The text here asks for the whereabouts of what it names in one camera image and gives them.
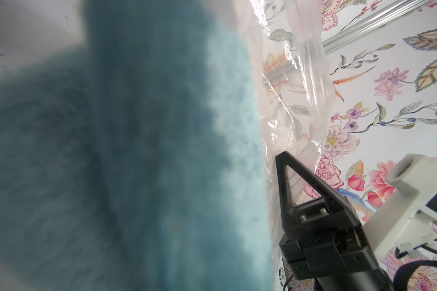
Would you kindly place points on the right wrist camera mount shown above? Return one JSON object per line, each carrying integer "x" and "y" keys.
{"x": 404, "y": 221}

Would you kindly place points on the clear plastic vacuum bag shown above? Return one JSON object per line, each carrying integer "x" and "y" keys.
{"x": 294, "y": 92}

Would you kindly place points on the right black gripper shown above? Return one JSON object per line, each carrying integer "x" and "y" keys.
{"x": 318, "y": 243}

